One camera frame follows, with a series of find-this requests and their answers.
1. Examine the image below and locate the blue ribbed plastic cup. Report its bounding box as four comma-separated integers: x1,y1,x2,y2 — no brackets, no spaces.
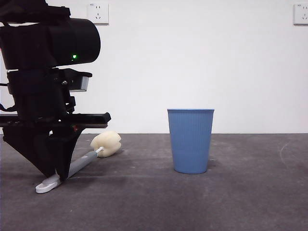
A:
167,108,215,175

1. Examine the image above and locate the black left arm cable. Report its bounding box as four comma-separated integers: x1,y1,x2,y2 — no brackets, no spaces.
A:
0,103,18,113

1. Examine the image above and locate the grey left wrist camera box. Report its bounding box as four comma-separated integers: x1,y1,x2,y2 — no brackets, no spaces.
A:
69,71,93,93

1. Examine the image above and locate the white wall socket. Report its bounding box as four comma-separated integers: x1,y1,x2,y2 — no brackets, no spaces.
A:
87,2,109,25
293,3,308,26

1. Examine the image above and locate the grey-handled sponge cup brush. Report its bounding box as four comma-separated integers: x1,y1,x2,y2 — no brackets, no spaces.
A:
35,130,122,194

